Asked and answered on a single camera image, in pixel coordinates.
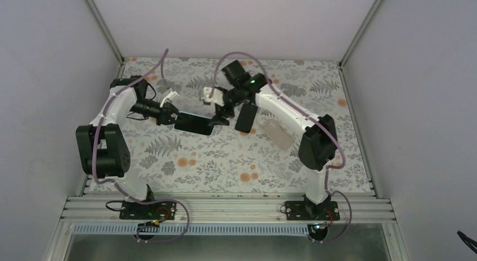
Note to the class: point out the floral patterned table mat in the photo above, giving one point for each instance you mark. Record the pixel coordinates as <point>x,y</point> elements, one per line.
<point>172,160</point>

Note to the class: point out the aluminium rail frame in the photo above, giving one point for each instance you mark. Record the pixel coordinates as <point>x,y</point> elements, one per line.
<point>222,214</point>

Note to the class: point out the black object at corner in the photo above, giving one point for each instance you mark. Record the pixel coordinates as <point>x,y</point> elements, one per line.
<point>469,242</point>

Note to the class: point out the black smartphone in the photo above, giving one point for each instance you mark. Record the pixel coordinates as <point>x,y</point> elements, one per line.
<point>246,117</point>

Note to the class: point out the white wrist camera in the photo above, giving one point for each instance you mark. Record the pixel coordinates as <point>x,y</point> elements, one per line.
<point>168,96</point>
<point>211,95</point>

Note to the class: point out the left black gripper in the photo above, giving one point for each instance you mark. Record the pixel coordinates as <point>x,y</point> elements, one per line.
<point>165,117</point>

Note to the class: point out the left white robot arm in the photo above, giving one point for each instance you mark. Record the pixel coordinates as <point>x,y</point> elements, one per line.
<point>104,153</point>

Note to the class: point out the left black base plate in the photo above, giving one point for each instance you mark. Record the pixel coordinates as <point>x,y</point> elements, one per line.
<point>165,210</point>

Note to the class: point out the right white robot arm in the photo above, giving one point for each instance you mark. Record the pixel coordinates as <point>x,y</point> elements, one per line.
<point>318,142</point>

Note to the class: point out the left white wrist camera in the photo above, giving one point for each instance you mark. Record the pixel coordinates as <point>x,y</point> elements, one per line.
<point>168,96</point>

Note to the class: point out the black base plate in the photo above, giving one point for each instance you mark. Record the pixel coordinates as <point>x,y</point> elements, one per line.
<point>308,211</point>
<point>165,210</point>

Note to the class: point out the black phone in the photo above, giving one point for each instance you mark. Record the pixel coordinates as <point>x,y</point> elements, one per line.
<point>193,124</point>

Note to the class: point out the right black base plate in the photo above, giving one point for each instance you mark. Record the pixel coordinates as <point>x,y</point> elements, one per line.
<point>308,211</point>

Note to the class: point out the beige phone case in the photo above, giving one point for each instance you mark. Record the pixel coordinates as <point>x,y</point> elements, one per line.
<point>276,132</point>

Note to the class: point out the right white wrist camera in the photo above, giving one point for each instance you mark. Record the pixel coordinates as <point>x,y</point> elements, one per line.
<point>211,95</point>

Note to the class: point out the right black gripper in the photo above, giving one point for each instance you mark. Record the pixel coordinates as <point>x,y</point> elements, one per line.
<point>223,120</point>

